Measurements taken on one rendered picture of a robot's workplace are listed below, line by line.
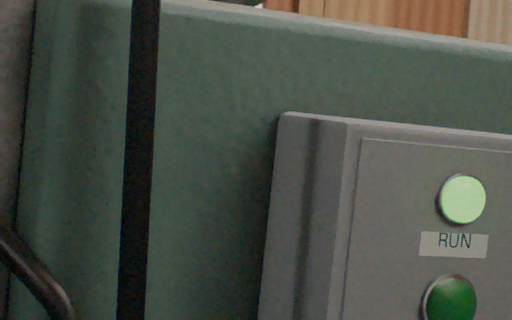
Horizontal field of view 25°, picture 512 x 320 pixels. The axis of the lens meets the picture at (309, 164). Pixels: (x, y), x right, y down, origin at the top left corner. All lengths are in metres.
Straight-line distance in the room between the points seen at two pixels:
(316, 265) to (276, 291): 0.03
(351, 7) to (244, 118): 1.51
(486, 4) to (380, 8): 0.24
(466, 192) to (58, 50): 0.16
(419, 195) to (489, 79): 0.10
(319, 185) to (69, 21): 0.11
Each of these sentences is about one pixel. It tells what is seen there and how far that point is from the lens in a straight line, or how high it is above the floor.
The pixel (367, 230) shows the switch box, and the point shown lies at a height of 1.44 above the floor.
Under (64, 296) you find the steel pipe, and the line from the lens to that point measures 0.42.
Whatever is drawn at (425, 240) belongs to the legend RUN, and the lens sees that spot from 0.42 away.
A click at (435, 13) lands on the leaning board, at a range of 2.09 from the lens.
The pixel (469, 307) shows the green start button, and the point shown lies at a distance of 0.43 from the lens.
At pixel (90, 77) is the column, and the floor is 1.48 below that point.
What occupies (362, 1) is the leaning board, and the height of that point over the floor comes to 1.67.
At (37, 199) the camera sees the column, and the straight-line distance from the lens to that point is 0.43.
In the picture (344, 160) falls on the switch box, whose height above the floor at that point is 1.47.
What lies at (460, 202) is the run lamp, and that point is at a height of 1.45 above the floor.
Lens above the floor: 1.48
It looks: 3 degrees down
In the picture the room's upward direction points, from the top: 6 degrees clockwise
